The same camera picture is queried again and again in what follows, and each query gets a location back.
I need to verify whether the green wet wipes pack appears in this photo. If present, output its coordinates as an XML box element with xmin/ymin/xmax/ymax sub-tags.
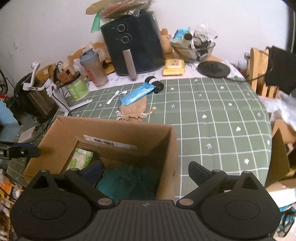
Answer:
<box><xmin>67</xmin><ymin>148</ymin><xmax>93</xmax><ymax>170</ymax></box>

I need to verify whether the teal mesh bath sponge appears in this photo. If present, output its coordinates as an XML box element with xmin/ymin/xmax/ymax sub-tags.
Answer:
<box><xmin>96</xmin><ymin>165</ymin><xmax>161</xmax><ymax>204</ymax></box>

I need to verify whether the white adapter cable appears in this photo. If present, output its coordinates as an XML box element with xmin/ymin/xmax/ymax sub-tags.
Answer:
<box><xmin>107</xmin><ymin>89</ymin><xmax>129</xmax><ymax>105</ymax></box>

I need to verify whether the brown drawstring pouch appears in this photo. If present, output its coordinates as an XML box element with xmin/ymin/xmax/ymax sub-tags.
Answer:
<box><xmin>116</xmin><ymin>95</ymin><xmax>156</xmax><ymax>123</ymax></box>

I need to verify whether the blue wet wipes pack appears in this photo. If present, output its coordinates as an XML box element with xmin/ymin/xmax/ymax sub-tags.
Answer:
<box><xmin>121</xmin><ymin>82</ymin><xmax>156</xmax><ymax>106</ymax></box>

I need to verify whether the white flat device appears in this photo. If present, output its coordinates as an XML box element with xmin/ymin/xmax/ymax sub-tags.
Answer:
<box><xmin>18</xmin><ymin>126</ymin><xmax>36</xmax><ymax>143</ymax></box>

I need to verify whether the white phone gimbal tripod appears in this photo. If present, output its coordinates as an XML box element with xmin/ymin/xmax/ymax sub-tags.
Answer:
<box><xmin>22</xmin><ymin>61</ymin><xmax>93</xmax><ymax>116</ymax></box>

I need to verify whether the cardboard box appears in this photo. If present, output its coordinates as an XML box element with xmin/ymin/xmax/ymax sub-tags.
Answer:
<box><xmin>23</xmin><ymin>116</ymin><xmax>180</xmax><ymax>200</ymax></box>

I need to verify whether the green label jar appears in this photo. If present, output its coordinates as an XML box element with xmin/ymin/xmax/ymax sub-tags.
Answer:
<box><xmin>64</xmin><ymin>72</ymin><xmax>89</xmax><ymax>100</ymax></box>

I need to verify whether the clear plastic bag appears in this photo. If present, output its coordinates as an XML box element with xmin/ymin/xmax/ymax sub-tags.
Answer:
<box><xmin>259</xmin><ymin>90</ymin><xmax>296</xmax><ymax>131</ymax></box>

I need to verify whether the grey lid shaker bottle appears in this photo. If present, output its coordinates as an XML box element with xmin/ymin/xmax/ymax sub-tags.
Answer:
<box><xmin>79</xmin><ymin>48</ymin><xmax>108</xmax><ymax>87</ymax></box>

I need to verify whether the black kettle base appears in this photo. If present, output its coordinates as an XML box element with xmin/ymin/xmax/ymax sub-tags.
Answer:
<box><xmin>197</xmin><ymin>61</ymin><xmax>231</xmax><ymax>78</ymax></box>

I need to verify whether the wooden rack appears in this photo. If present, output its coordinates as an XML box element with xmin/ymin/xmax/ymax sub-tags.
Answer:
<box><xmin>245</xmin><ymin>48</ymin><xmax>280</xmax><ymax>98</ymax></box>

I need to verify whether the black cloth on rack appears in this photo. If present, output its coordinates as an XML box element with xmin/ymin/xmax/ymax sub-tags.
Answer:
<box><xmin>264</xmin><ymin>46</ymin><xmax>296</xmax><ymax>95</ymax></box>

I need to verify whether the yellow wipes pack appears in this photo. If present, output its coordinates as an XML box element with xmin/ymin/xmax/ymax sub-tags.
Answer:
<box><xmin>163</xmin><ymin>59</ymin><xmax>185</xmax><ymax>76</ymax></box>

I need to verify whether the black air fryer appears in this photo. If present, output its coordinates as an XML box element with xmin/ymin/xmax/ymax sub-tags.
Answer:
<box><xmin>100</xmin><ymin>11</ymin><xmax>165</xmax><ymax>76</ymax></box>

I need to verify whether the glass bowl with clutter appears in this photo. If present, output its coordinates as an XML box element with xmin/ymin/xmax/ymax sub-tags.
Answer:
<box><xmin>169</xmin><ymin>23</ymin><xmax>218</xmax><ymax>63</ymax></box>

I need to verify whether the bag of paper plates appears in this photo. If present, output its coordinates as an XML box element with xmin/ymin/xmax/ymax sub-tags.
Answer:
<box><xmin>85</xmin><ymin>0</ymin><xmax>152</xmax><ymax>19</ymax></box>

